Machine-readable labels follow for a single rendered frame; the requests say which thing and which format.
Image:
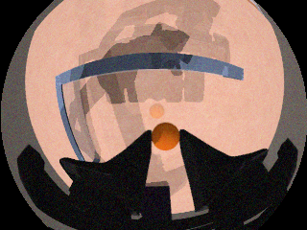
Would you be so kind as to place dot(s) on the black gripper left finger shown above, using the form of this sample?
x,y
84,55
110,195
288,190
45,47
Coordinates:
x,y
124,175

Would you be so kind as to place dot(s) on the clear l-shaped low wall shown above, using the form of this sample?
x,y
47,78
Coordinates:
x,y
74,110

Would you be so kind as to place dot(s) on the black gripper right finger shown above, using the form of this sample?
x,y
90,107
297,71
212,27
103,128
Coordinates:
x,y
209,170

